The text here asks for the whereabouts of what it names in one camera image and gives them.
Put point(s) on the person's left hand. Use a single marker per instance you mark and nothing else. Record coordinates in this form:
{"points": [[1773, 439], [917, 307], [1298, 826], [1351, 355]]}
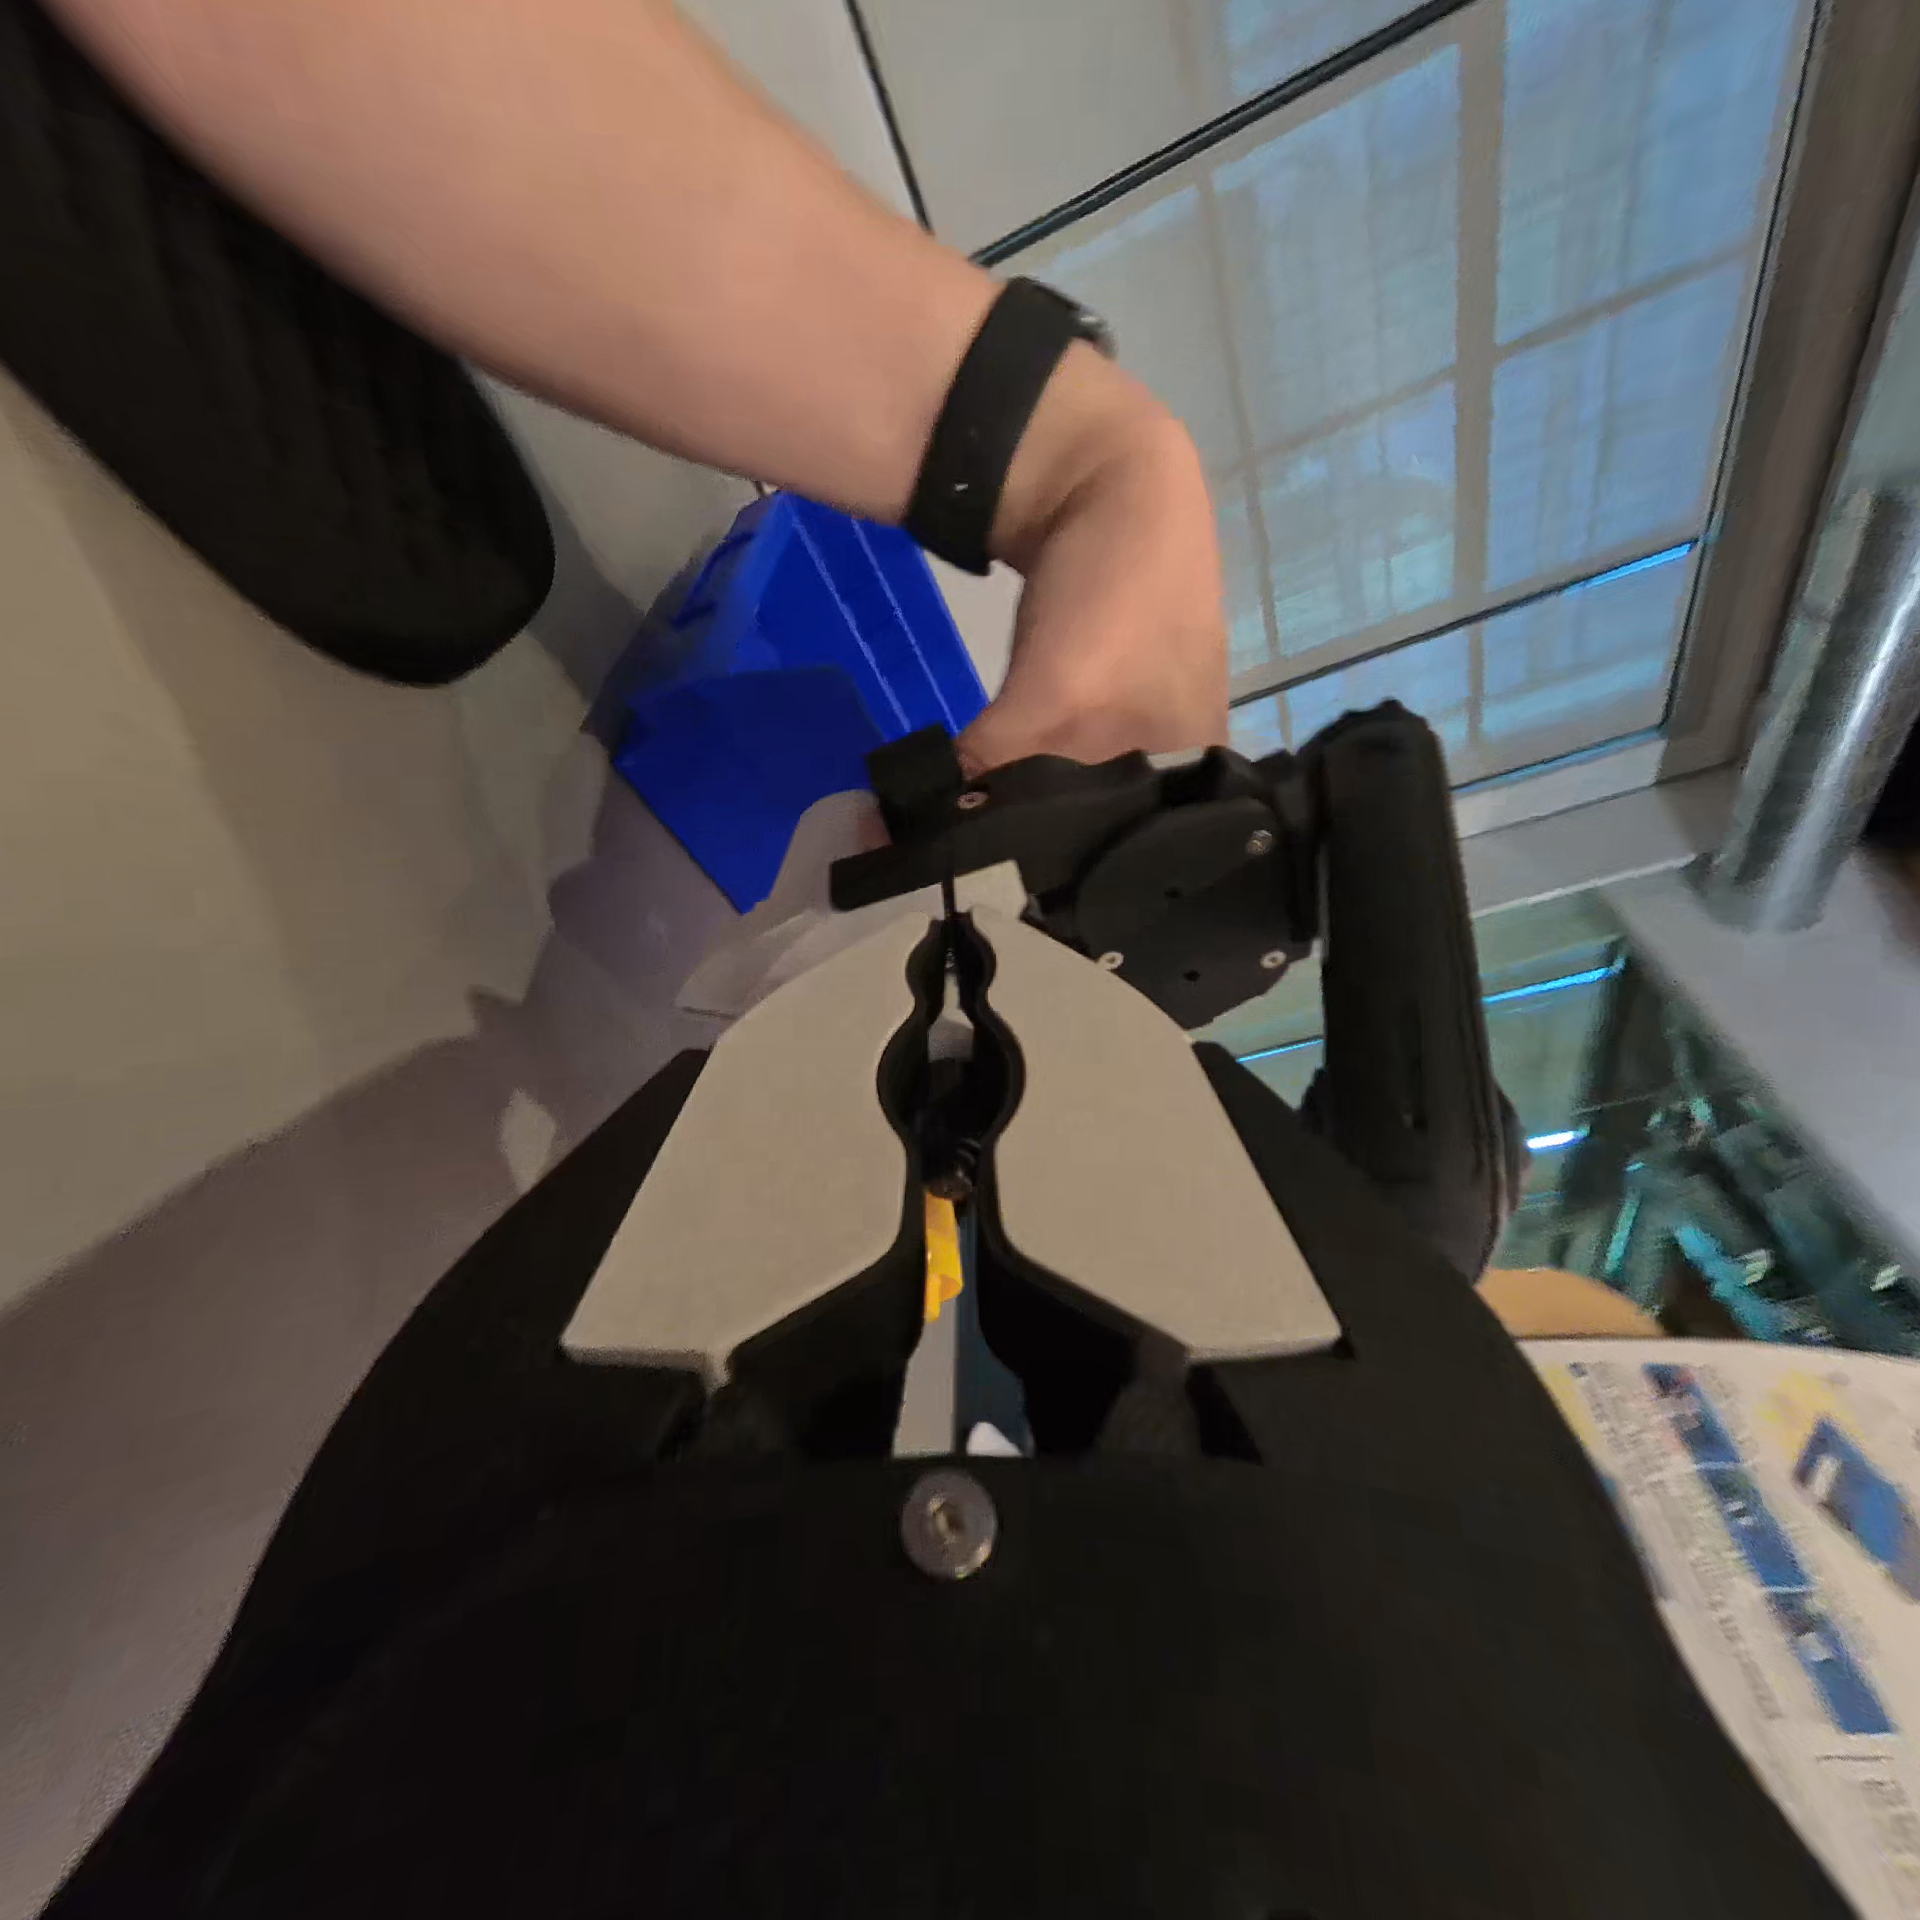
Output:
{"points": [[1126, 600]]}

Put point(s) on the black wrist band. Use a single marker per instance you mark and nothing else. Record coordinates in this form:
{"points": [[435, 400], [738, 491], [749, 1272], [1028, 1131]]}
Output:
{"points": [[983, 435]]}

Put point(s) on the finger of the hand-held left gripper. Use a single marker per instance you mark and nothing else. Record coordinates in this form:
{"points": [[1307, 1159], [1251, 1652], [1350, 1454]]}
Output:
{"points": [[826, 839]]}

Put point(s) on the silver ventilation duct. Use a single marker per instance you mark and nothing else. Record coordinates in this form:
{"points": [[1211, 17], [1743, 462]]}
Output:
{"points": [[1829, 721]]}

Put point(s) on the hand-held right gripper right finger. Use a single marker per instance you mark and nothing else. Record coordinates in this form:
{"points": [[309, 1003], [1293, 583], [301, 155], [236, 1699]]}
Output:
{"points": [[1155, 1184]]}

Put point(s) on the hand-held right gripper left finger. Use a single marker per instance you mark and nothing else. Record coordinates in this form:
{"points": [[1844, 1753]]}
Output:
{"points": [[750, 1184]]}

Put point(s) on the black cap marker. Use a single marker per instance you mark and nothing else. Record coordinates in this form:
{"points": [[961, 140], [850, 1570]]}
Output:
{"points": [[954, 1119]]}

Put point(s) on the person's left forearm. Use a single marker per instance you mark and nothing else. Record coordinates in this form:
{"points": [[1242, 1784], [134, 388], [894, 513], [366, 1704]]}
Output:
{"points": [[571, 225]]}

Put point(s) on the yellow marker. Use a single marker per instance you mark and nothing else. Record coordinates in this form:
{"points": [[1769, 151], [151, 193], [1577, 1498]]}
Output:
{"points": [[941, 1260]]}

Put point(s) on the blue plastic bin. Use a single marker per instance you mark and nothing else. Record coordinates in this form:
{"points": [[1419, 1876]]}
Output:
{"points": [[781, 721]]}

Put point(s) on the printed instruction sheet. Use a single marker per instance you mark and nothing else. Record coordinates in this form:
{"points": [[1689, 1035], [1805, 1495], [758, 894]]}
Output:
{"points": [[1771, 1576]]}

